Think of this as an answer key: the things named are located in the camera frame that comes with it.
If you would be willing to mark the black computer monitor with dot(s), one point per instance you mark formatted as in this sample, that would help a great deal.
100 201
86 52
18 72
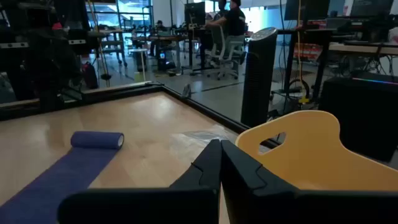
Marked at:
195 14

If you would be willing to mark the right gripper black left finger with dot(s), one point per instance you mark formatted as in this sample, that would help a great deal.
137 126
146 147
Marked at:
140 208

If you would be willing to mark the clear plastic bag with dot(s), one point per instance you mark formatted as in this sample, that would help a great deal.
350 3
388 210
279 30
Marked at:
199 140

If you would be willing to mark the seated person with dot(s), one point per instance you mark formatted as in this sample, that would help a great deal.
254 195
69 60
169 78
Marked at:
233 18

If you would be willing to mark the black tower fan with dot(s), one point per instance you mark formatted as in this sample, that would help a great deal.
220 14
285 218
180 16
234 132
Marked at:
259 77

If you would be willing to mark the standing person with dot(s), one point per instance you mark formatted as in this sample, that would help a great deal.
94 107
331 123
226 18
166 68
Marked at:
221 6

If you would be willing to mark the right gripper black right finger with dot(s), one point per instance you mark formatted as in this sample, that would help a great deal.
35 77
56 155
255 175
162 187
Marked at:
280 208

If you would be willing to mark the black computer case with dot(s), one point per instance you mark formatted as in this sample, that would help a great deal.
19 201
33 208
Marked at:
357 118

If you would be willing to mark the person with cap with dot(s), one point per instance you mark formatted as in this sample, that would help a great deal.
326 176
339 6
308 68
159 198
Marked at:
160 26

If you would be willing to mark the black standing desk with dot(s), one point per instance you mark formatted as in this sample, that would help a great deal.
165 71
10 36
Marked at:
311 32

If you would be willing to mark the black aluminium table frame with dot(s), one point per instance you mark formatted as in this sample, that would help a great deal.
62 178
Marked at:
124 93

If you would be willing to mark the grey office chair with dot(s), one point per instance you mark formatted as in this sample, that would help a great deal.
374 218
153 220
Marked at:
227 53

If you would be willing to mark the long wooden table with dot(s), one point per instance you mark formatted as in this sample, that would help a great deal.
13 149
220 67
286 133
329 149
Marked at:
357 48

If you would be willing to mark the large black monitor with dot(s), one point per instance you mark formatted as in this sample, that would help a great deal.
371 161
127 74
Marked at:
306 9

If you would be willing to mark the dark blue elastic bandage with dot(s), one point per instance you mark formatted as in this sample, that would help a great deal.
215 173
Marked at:
62 177

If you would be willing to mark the tripod stand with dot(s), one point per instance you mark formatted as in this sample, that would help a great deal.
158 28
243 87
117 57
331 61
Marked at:
106 76

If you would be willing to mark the yellow plastic bin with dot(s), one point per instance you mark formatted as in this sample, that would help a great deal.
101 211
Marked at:
326 161

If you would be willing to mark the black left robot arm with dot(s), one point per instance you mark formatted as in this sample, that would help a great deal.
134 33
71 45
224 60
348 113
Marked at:
53 68

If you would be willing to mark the white round stool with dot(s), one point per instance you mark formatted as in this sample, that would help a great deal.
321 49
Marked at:
139 51

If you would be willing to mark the black spring clamp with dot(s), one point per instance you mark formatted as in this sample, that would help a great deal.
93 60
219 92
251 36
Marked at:
186 91

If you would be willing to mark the red boxes stack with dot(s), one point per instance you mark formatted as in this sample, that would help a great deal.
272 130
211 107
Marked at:
311 51

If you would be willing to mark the black backpack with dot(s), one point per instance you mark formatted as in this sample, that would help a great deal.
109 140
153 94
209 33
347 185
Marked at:
90 76

